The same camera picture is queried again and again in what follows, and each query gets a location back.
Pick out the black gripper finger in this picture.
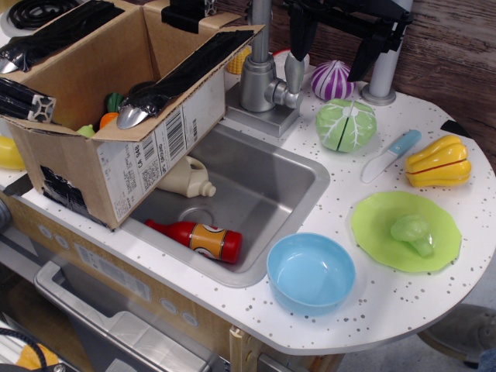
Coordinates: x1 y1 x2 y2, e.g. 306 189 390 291
347 39 382 82
290 13 315 61

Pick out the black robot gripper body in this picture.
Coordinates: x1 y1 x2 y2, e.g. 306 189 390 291
285 1 413 53

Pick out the light blue plastic bowl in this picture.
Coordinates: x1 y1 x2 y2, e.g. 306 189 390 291
266 232 356 315

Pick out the purple toy onion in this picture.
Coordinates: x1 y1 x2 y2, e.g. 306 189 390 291
311 60 355 102

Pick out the yellow toy corn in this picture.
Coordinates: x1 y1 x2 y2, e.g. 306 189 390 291
226 46 251 75

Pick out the green toy cabbage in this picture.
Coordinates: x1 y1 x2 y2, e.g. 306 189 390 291
315 98 377 153

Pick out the silver toy faucet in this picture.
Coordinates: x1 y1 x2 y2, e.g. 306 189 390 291
226 1 306 138

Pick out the black clamp on box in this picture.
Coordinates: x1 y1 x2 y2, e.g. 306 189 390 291
161 0 216 34

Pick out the yellow toy bell pepper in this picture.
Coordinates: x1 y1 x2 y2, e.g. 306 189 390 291
405 135 472 188

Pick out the stainless steel sink basin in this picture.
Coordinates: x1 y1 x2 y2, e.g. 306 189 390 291
121 124 330 288

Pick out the green plastic plate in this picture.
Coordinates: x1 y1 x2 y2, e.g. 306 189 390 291
351 191 462 273

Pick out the cardboard box with black tape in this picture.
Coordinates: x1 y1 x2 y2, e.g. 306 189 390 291
6 1 260 229

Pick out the green toy broccoli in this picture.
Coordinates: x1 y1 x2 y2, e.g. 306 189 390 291
390 214 434 257

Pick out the cream toy jug bottle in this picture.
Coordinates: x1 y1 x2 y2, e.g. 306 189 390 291
157 156 216 198

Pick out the dark green toy vegetable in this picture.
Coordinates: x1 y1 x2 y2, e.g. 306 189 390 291
105 92 124 113

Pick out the orange toy carrot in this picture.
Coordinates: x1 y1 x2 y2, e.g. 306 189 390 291
99 112 119 129

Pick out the red toy ketchup bottle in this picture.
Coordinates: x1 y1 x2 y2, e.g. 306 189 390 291
145 219 243 264

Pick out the light green toy vegetable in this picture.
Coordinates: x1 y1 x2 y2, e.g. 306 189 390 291
77 124 95 138

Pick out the black stove burner coil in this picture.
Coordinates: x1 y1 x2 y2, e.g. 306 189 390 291
7 0 82 29

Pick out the black aluminium extrusion bar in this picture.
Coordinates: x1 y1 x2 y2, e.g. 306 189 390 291
1 77 57 123

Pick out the yellow toy at left edge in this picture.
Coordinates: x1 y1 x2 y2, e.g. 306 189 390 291
0 136 26 171

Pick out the grey support post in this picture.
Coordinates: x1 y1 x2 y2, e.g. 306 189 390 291
361 0 412 106

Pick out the toy knife blue handle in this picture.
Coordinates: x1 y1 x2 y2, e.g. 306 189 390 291
360 130 422 184

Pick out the grey oven door handle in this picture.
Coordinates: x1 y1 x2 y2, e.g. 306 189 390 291
34 261 226 371

